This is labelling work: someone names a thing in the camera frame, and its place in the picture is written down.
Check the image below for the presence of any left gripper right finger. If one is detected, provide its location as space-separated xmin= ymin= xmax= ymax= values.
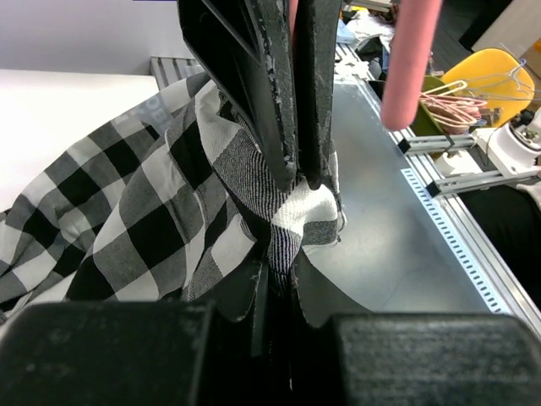
xmin=291 ymin=254 xmax=540 ymax=405

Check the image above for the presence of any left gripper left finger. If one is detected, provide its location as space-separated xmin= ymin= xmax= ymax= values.
xmin=1 ymin=261 xmax=268 ymax=405

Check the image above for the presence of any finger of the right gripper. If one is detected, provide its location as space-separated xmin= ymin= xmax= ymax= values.
xmin=295 ymin=1 xmax=341 ymax=189
xmin=177 ymin=0 xmax=298 ymax=189

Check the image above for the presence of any pink wire hanger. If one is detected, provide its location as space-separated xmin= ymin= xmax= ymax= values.
xmin=278 ymin=1 xmax=441 ymax=130

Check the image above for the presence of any black white checkered shirt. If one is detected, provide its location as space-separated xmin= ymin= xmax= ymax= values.
xmin=1 ymin=73 xmax=346 ymax=319

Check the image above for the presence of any yellow chair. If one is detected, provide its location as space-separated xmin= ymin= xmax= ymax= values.
xmin=441 ymin=48 xmax=540 ymax=127

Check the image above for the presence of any white slotted cable duct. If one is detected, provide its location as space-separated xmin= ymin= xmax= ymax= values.
xmin=401 ymin=168 xmax=512 ymax=315

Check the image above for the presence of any pile of wire hangers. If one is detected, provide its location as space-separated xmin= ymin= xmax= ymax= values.
xmin=420 ymin=63 xmax=536 ymax=128

